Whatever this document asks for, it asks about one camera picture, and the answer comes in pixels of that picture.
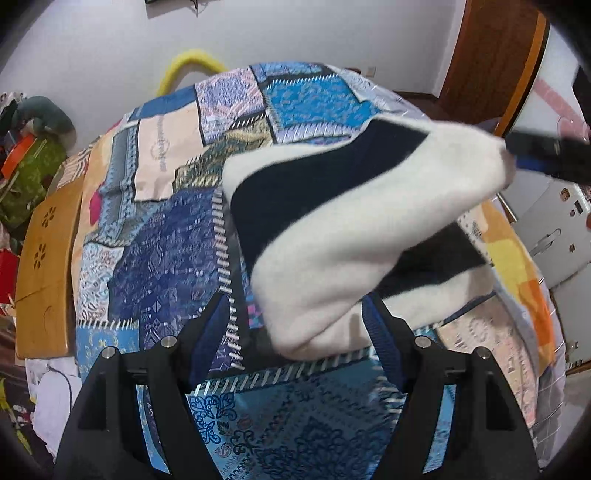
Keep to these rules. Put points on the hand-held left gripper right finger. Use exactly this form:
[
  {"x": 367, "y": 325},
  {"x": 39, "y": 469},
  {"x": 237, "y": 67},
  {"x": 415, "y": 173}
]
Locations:
[{"x": 381, "y": 341}]

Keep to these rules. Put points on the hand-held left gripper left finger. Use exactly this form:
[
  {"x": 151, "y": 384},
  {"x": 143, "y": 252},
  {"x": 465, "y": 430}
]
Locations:
[{"x": 211, "y": 339}]

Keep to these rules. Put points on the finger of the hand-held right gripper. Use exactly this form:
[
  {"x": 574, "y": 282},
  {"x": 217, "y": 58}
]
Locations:
[{"x": 549, "y": 150}]

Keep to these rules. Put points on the white and black striped sweater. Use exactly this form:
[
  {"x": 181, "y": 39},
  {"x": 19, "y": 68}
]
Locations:
[{"x": 332, "y": 230}]

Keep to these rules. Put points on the white refrigerator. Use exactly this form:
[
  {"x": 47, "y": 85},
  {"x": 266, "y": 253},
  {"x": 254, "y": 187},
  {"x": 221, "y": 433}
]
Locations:
[{"x": 554, "y": 230}]

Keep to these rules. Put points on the blue patchwork blanket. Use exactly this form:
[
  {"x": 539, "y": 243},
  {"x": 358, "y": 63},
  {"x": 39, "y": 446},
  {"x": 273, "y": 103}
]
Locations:
[{"x": 161, "y": 258}]

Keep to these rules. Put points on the brown wooden door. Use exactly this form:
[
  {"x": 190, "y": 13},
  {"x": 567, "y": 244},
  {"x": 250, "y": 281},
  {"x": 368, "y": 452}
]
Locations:
[{"x": 494, "y": 60}]

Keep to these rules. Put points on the orange and yellow fleece blanket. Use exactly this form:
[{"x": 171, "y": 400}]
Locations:
[{"x": 512, "y": 258}]

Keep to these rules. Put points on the white cloth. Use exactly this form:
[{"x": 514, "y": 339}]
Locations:
[{"x": 53, "y": 397}]

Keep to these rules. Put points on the bamboo folding table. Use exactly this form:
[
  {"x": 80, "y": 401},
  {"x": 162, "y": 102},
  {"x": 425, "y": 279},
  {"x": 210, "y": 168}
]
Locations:
[{"x": 46, "y": 267}]

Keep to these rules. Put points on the green patterned bag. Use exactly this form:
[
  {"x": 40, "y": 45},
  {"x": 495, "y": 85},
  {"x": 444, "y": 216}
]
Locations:
[{"x": 32, "y": 184}]

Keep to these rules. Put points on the orange box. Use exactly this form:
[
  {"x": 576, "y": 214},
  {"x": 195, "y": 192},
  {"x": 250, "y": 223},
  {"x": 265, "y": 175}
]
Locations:
[{"x": 18, "y": 154}]

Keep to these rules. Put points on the grey plush toy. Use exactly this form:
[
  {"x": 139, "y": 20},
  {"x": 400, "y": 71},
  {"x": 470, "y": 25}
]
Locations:
[{"x": 46, "y": 117}]

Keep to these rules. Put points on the yellow foam tube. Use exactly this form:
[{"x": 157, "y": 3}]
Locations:
[{"x": 194, "y": 57}]

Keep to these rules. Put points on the pink wall sticker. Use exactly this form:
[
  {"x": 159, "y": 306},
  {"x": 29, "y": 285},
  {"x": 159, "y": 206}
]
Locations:
[{"x": 554, "y": 106}]

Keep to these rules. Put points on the white wall socket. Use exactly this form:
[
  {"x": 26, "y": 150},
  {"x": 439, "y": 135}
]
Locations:
[{"x": 371, "y": 72}]

